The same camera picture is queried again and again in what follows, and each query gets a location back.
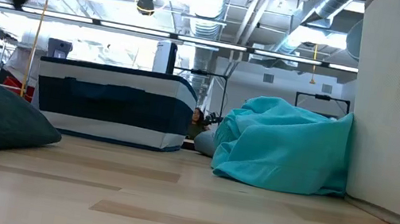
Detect white tall appliance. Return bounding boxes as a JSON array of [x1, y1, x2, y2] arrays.
[[152, 39, 180, 75]]

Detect person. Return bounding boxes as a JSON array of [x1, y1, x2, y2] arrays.
[[185, 106, 212, 143]]

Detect black overhead camera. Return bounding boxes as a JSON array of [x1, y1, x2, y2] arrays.
[[134, 0, 157, 17]]

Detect yellow hanging cord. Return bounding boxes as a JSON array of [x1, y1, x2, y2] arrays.
[[308, 43, 322, 85]]

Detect navy white striped fabric bin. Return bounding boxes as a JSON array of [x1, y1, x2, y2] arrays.
[[26, 53, 202, 157]]

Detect turquoise cloth garment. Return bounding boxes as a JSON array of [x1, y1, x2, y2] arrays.
[[207, 88, 359, 203]]

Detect white draped cover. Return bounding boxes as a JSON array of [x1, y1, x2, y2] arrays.
[[1, 27, 50, 88]]

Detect light blue denim jeans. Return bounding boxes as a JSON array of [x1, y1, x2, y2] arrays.
[[191, 128, 220, 159]]

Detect black background robot gripper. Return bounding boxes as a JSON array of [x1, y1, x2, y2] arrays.
[[201, 110, 225, 129]]

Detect yellow vertical pole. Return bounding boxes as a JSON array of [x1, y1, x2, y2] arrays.
[[19, 0, 51, 99]]

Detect red crate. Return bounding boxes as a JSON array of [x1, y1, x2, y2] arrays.
[[0, 75, 37, 104]]

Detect black tubular stand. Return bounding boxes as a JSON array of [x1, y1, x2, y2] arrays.
[[168, 65, 230, 118], [293, 90, 351, 116]]

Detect overhead LED light bar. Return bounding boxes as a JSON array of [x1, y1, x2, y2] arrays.
[[0, 2, 361, 74]]

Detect black table frame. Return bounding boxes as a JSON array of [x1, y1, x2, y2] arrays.
[[180, 137, 197, 152]]

